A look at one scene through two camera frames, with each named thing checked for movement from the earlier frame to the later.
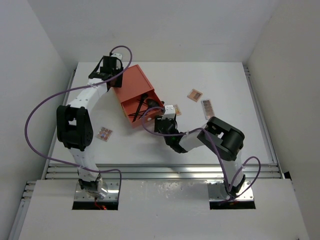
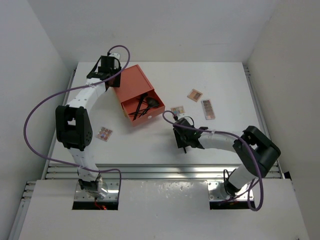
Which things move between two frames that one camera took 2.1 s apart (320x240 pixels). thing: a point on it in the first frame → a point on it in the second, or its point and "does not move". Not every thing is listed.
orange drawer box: x=135 y=83 does not move
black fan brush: x=150 y=103 does not move
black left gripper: x=117 y=83 does not move
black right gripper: x=158 y=119 → x=181 y=143
